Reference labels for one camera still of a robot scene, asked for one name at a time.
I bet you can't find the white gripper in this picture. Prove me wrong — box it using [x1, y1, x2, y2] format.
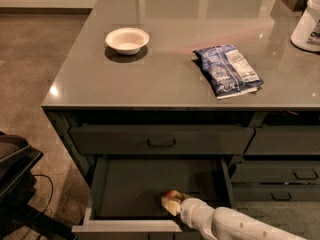
[161, 193, 216, 240]

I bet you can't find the red apple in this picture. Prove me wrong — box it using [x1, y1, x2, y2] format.
[165, 190, 185, 201]

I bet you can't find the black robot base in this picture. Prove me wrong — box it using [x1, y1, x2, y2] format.
[0, 132, 77, 240]

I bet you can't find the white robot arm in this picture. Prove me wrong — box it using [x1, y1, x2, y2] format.
[161, 190, 306, 240]

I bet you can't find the open grey middle drawer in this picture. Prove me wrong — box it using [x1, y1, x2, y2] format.
[72, 158, 235, 240]

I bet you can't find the grey right bottom drawer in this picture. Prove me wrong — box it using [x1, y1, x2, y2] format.
[233, 185, 320, 201]

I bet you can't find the grey right middle drawer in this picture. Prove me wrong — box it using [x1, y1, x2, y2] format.
[231, 161, 320, 184]

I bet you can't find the grey right top drawer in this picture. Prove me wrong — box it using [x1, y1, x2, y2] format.
[246, 126, 320, 155]

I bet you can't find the blue chip bag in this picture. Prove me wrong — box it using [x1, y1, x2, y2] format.
[193, 44, 264, 99]

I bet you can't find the white paper bowl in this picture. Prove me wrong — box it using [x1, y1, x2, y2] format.
[105, 28, 149, 55]

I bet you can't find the white plastic canister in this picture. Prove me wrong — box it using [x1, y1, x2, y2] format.
[291, 0, 320, 52]

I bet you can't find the black cable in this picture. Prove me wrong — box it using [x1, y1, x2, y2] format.
[30, 174, 54, 218]

